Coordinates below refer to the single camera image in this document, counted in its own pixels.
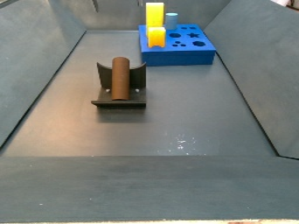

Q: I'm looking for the brown cylinder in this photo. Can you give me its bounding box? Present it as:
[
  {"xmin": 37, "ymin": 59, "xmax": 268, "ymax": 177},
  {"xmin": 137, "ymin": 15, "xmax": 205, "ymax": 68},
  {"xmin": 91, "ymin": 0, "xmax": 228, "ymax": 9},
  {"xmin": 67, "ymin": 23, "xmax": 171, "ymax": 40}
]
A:
[{"xmin": 112, "ymin": 57, "xmax": 129, "ymax": 101}]

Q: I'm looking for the blue foam shape board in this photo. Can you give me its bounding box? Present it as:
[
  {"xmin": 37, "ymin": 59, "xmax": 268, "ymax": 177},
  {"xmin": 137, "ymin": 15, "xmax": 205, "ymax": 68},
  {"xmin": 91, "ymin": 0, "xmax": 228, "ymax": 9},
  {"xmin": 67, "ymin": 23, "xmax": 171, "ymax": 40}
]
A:
[{"xmin": 139, "ymin": 24, "xmax": 216, "ymax": 67}]

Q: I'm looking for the dark grey curved cradle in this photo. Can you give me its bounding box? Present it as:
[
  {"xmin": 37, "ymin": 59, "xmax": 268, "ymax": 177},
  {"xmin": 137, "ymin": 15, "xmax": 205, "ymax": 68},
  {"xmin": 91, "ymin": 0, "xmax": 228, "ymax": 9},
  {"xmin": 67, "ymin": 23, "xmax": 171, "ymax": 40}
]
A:
[{"xmin": 91, "ymin": 62, "xmax": 145, "ymax": 109}]

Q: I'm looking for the short yellow arch block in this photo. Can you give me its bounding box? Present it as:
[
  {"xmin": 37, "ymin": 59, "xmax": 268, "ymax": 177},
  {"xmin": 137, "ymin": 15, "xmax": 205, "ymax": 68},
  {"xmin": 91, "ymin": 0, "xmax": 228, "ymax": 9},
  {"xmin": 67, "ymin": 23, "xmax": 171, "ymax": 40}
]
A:
[{"xmin": 147, "ymin": 27, "xmax": 165, "ymax": 47}]

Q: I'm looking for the light blue cylinder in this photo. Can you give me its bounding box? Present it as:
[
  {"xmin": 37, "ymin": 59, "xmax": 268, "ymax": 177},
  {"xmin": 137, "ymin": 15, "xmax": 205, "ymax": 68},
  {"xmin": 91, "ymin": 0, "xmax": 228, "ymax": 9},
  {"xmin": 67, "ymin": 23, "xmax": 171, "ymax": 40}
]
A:
[{"xmin": 164, "ymin": 12, "xmax": 179, "ymax": 30}]

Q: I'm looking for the tall yellow block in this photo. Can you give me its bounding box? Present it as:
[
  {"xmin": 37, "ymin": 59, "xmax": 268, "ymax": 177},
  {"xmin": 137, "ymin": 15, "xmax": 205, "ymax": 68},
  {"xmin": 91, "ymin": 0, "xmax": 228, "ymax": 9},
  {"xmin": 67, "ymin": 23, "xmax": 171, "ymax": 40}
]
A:
[{"xmin": 145, "ymin": 3, "xmax": 164, "ymax": 27}]

